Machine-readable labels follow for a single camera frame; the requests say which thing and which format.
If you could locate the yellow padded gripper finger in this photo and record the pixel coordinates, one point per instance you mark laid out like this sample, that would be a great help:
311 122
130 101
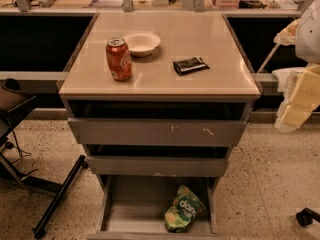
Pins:
301 98

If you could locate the green rice chip bag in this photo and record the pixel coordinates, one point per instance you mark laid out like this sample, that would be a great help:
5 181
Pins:
185 208

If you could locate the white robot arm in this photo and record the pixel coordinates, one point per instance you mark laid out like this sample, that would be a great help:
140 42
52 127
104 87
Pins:
304 33

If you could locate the grey drawer cabinet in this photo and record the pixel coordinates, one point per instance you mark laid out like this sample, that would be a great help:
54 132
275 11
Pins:
183 35

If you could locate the bottom grey drawer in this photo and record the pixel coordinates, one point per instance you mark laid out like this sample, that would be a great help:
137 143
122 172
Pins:
134 208

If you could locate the grey drawer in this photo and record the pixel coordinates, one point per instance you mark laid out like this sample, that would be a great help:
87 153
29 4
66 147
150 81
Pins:
147 123
134 208
158 160

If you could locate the top grey drawer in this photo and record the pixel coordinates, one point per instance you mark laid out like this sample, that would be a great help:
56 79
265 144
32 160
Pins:
147 123

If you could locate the middle grey drawer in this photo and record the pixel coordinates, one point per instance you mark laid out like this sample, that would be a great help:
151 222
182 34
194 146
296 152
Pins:
158 160

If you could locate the black snack packet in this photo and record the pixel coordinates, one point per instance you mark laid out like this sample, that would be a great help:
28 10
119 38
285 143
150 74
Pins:
189 65

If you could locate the black caster wheel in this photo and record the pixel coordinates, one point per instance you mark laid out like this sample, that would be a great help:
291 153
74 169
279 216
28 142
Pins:
307 216

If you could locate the white bowl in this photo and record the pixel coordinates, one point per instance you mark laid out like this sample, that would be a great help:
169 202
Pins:
142 43

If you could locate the orange soda can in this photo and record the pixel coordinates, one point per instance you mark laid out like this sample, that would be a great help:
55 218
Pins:
119 59

